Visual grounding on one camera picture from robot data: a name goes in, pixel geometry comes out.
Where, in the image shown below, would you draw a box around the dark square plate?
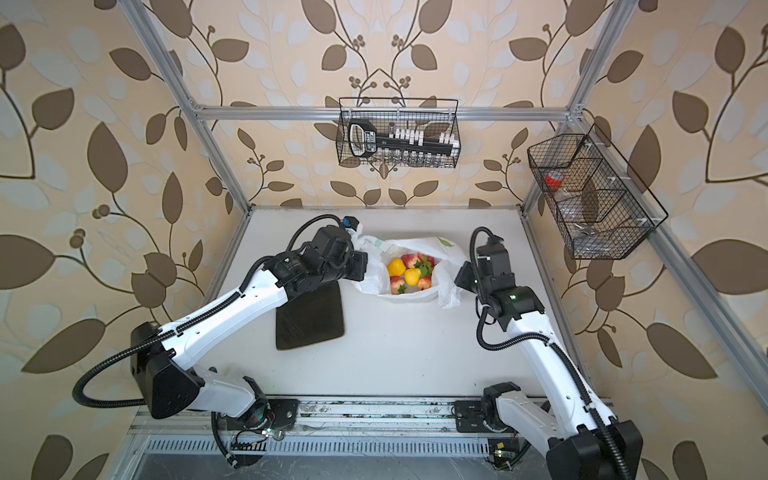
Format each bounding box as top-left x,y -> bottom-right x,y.
275,281 -> 345,351

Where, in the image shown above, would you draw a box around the black tool in basket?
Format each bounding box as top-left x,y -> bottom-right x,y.
346,119 -> 461,159

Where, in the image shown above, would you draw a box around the red fake apple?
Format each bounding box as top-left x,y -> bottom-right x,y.
401,254 -> 420,270

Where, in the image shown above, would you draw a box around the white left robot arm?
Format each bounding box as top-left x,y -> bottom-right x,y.
131,215 -> 367,424

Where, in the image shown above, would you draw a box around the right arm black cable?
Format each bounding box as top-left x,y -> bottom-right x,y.
467,226 -> 631,480

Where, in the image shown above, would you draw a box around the black wire basket back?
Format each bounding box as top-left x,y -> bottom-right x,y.
333,95 -> 462,169

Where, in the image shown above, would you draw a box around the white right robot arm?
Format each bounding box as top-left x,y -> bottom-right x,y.
454,227 -> 643,479

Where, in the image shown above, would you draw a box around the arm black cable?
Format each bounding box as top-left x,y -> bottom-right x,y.
467,226 -> 631,480
71,214 -> 343,410

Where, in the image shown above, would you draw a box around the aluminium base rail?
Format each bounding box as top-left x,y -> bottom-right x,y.
128,395 -> 625,439

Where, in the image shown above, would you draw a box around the black wire basket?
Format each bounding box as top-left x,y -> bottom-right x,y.
527,124 -> 668,260
333,95 -> 462,169

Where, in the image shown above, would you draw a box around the white plastic bag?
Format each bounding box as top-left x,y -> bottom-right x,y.
352,228 -> 467,309

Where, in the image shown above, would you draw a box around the black wire basket right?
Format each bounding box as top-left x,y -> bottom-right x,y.
527,124 -> 668,260

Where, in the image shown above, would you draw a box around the yellow fake pear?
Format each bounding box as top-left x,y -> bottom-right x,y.
403,268 -> 421,287

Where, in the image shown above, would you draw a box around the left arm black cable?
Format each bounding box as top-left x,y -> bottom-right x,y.
71,214 -> 343,410

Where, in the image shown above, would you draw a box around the red fake strawberry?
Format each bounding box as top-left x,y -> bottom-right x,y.
417,275 -> 432,290

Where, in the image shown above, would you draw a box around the yellow fake lemon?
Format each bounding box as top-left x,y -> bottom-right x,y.
387,258 -> 407,277

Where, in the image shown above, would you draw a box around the green fake leaves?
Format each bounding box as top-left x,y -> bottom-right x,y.
415,254 -> 435,278

